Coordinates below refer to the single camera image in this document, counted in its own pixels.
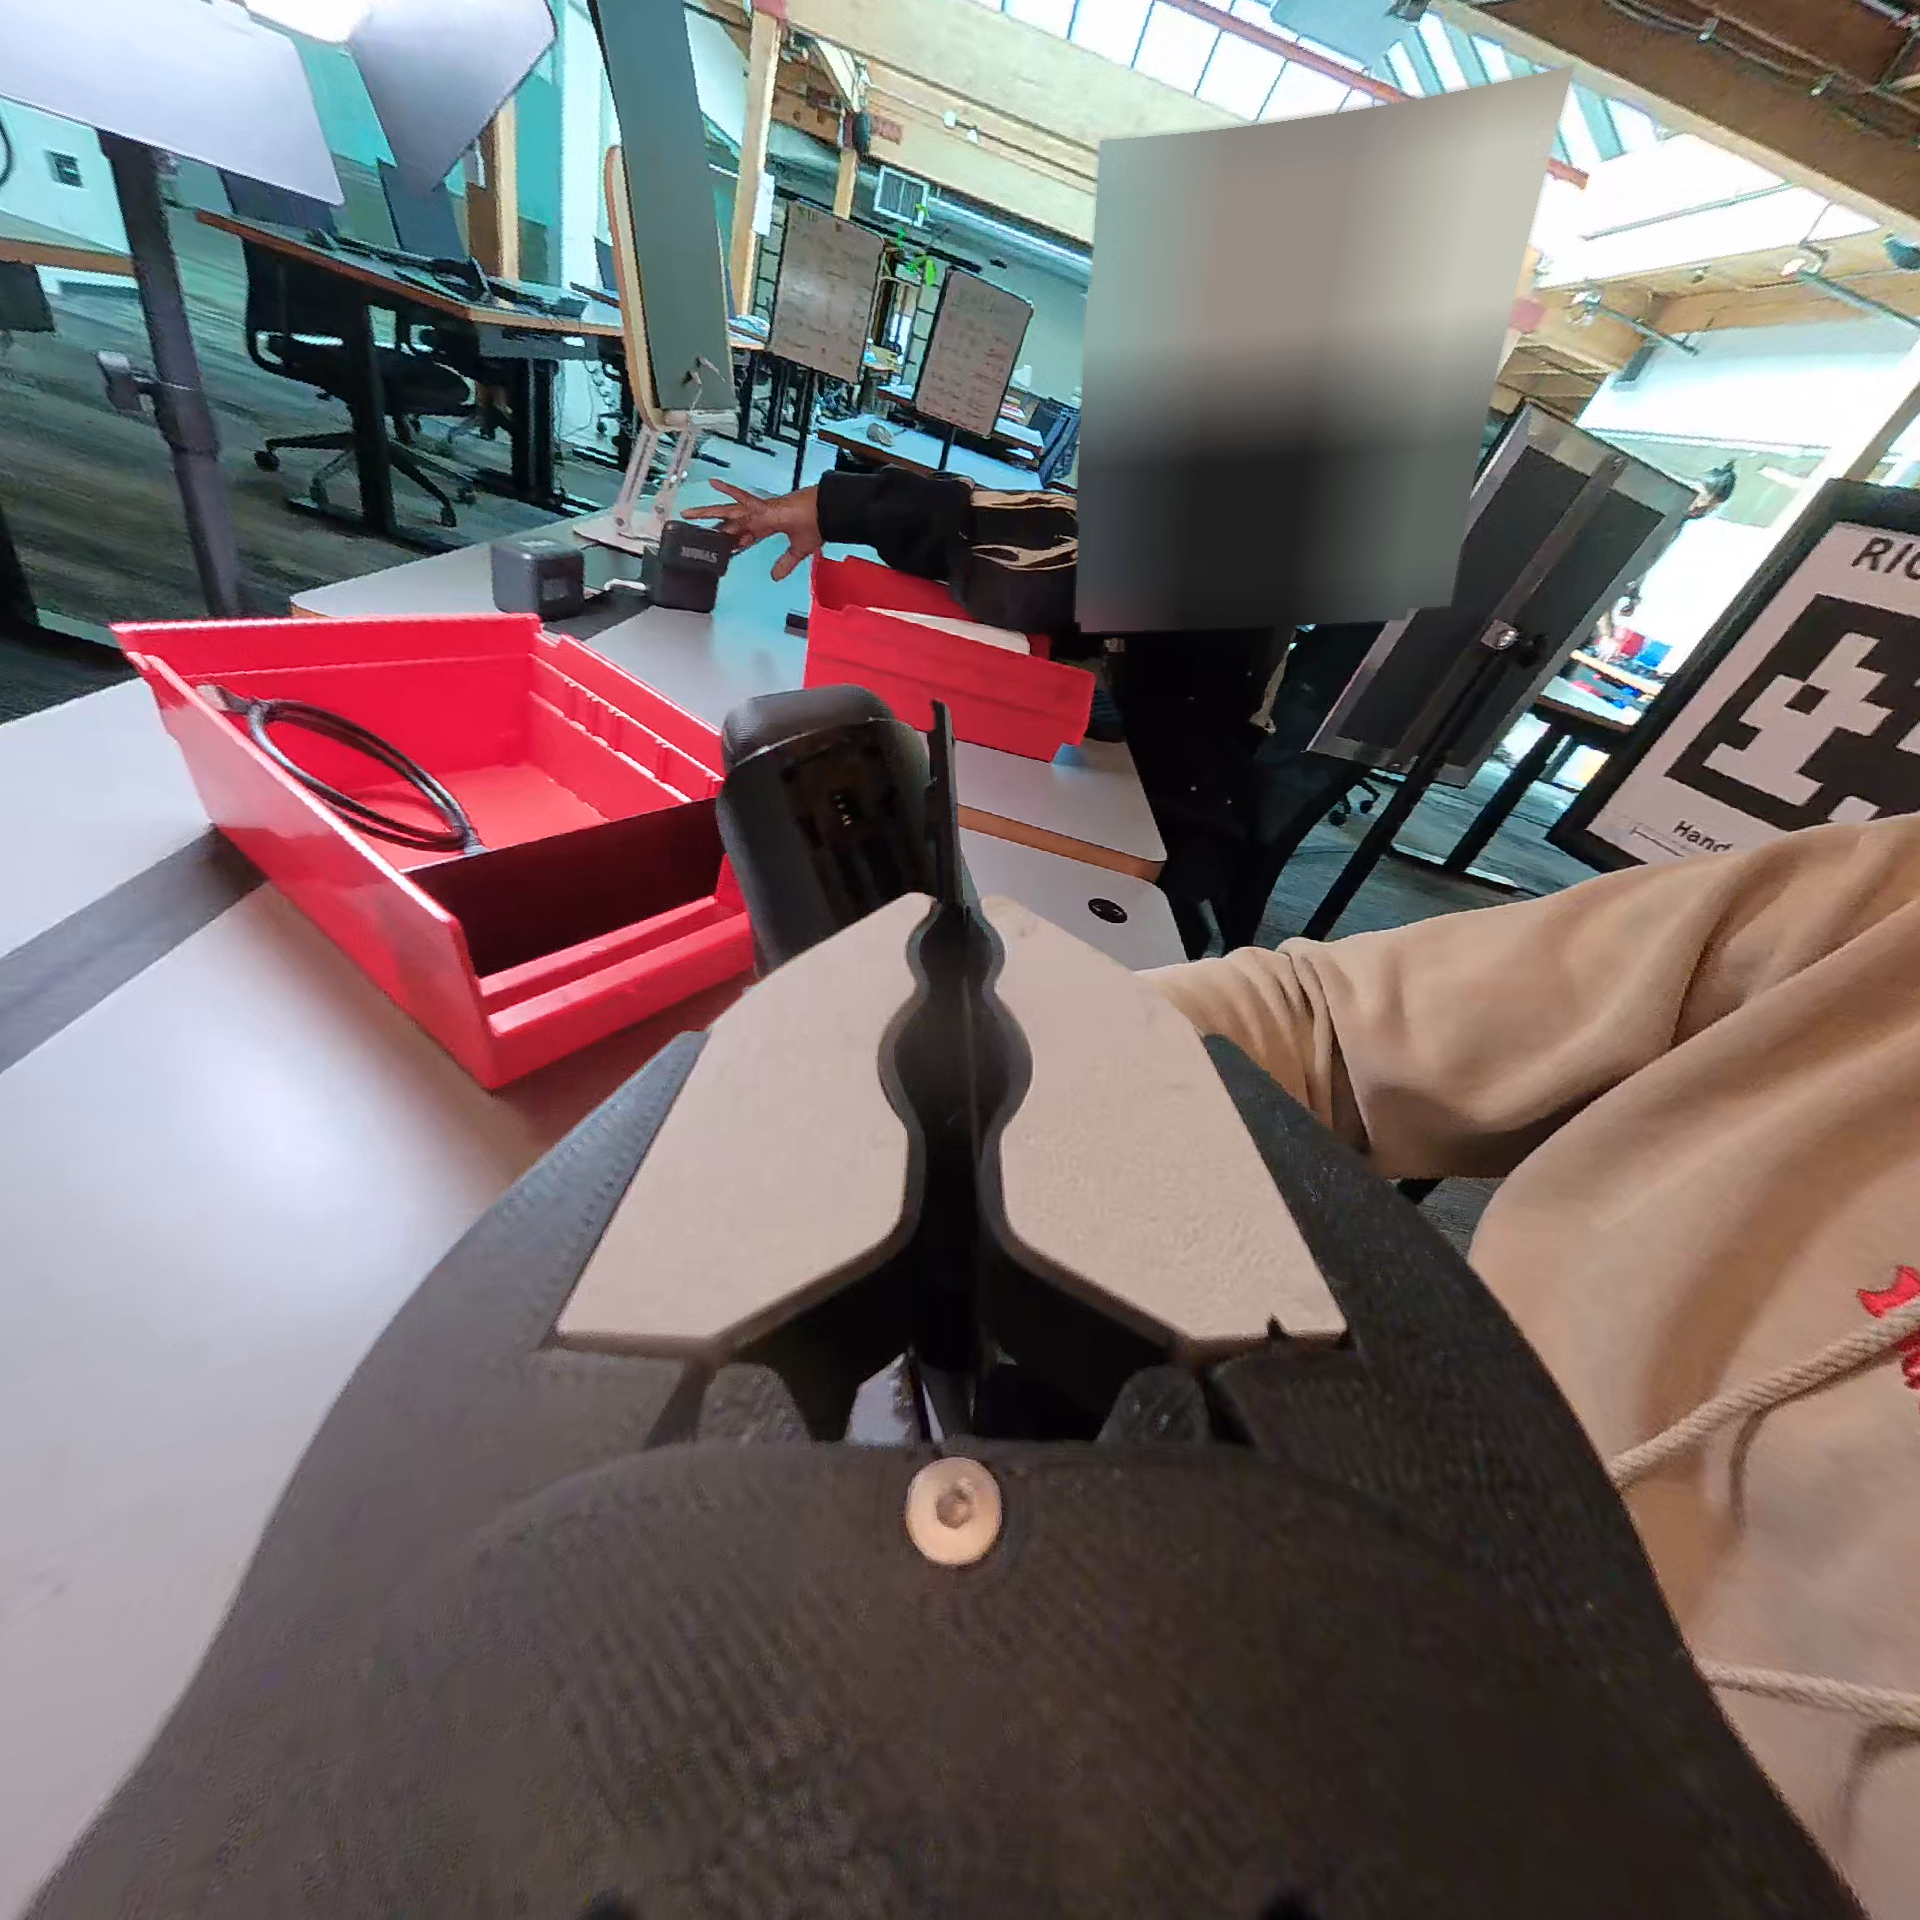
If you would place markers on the black tripod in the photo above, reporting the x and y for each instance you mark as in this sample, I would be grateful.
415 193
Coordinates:
1440 750

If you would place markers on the red storage bin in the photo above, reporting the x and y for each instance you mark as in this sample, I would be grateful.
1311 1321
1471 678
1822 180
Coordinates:
300 840
930 691

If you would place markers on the studio light panel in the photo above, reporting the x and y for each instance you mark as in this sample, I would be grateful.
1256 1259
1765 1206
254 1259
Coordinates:
150 91

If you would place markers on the wooden desk black legs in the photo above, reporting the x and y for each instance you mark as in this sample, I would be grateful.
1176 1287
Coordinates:
374 279

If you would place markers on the black office chair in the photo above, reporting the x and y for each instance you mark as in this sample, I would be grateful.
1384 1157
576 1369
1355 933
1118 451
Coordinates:
374 391

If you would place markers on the grey cube device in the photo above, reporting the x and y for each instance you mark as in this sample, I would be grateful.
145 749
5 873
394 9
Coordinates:
537 579

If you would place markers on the black screen wooden frame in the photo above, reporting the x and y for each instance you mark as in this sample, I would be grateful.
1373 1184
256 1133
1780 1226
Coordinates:
669 195

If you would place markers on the flipchart board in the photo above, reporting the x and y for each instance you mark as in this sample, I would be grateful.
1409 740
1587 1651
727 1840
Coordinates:
825 292
972 352

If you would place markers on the black small box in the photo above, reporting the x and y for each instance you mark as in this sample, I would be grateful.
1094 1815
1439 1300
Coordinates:
686 566

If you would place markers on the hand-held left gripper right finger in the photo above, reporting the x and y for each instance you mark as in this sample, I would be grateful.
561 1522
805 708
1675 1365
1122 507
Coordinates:
1170 1184

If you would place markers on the person's beige hoodie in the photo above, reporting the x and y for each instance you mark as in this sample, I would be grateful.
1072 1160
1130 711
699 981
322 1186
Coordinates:
1724 1425

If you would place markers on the dark screen black frame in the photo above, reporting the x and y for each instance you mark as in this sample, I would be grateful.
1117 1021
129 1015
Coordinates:
1561 555

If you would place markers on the black light stand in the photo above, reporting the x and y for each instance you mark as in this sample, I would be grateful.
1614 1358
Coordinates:
172 391

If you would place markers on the large black white marker poster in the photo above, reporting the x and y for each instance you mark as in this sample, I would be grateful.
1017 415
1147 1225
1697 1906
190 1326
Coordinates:
1845 704

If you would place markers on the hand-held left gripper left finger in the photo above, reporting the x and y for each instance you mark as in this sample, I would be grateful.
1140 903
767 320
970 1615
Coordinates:
734 1184

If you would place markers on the black bin divider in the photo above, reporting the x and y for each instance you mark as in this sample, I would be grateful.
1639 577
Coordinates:
601 885

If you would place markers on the white metal stand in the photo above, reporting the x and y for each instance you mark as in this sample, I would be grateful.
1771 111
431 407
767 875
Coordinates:
631 518

